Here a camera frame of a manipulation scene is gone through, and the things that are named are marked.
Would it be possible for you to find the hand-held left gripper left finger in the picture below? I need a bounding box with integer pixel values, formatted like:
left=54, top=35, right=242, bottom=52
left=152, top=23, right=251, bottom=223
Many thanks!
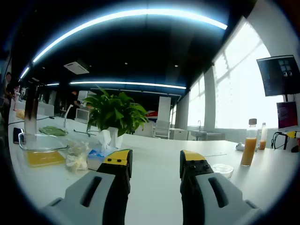
left=40, top=149, right=133, bottom=225

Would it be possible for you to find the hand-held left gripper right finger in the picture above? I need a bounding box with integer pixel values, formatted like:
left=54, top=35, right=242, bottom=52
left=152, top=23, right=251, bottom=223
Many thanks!
left=180, top=150, right=267, bottom=225

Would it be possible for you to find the clear glass Petri dish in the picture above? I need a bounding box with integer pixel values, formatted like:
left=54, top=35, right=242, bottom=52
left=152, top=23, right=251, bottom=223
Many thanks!
left=210, top=163, right=234, bottom=179

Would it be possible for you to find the clear Petri dish lid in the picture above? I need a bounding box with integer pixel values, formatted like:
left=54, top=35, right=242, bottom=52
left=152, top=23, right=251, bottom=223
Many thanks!
left=210, top=163, right=234, bottom=175

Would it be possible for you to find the culture medium glass bottle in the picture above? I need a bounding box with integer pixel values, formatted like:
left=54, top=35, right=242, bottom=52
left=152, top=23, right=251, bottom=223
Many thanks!
left=240, top=126, right=258, bottom=167

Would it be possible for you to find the rectangular glass baking dish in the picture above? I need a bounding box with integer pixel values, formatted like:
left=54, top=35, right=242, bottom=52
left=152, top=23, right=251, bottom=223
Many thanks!
left=18, top=132, right=70, bottom=168

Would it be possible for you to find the blue tissue packet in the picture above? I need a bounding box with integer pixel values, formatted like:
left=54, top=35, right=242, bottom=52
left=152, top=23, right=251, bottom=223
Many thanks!
left=87, top=129, right=118, bottom=171

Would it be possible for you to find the crumpled clear plastic bag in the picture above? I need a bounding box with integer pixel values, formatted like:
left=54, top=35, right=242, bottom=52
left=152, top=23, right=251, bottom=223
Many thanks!
left=65, top=140, right=90, bottom=173

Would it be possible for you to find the white table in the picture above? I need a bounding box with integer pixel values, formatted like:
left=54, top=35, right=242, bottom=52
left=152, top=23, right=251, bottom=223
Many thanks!
left=8, top=112, right=298, bottom=225

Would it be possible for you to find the white cabinet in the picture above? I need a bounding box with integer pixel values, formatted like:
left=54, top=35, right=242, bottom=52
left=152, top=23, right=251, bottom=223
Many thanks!
left=170, top=128, right=188, bottom=141

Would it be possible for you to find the green plate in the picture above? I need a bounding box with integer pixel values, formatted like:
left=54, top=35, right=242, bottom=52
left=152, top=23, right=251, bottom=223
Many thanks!
left=38, top=126, right=69, bottom=136

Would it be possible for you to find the small clear bottle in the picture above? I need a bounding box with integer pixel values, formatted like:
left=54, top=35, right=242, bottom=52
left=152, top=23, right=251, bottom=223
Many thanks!
left=257, top=122, right=268, bottom=150

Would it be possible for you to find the white desk stand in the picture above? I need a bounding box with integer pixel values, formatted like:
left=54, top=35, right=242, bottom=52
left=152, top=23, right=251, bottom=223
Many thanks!
left=63, top=104, right=74, bottom=128

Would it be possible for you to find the white laptop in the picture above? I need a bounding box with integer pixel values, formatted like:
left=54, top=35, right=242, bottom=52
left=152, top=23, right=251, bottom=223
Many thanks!
left=76, top=109, right=91, bottom=122

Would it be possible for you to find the white office chair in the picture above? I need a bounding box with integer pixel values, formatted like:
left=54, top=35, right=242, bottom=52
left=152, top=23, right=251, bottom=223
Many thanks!
left=154, top=120, right=171, bottom=139
left=135, top=123, right=154, bottom=136

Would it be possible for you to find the potted green plant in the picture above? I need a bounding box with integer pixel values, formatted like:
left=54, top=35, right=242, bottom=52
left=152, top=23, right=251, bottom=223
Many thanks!
left=82, top=85, right=150, bottom=150

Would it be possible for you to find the dark smartphone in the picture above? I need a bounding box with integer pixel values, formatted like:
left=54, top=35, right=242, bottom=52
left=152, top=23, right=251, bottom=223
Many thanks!
left=13, top=127, right=25, bottom=145

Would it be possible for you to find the red blue sign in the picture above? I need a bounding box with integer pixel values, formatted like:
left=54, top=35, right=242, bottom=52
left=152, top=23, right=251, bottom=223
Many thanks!
left=145, top=110, right=159, bottom=122

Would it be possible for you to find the black and white cylinder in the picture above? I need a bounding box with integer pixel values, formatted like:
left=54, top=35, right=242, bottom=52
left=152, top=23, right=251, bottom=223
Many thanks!
left=24, top=85, right=39, bottom=143

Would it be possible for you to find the large window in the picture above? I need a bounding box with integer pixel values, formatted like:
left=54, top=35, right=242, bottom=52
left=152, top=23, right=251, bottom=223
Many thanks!
left=187, top=22, right=281, bottom=129

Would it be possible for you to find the small dark monitor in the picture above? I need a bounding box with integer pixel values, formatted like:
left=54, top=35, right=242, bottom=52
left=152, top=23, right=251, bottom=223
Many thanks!
left=276, top=101, right=298, bottom=129

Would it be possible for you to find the ceiling air conditioner unit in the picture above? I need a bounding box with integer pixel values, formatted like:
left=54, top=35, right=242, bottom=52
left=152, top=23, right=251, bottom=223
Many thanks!
left=63, top=60, right=90, bottom=75

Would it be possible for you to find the large black monitor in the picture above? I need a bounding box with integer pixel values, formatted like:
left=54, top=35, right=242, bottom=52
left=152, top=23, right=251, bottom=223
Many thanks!
left=256, top=55, right=300, bottom=97

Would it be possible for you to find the long ceiling light strip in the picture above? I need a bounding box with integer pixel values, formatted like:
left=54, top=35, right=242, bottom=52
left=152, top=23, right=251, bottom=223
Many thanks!
left=32, top=8, right=228, bottom=63

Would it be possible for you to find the looped black cable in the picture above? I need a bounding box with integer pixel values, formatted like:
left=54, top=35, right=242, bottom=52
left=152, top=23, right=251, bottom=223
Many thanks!
left=271, top=131, right=289, bottom=150

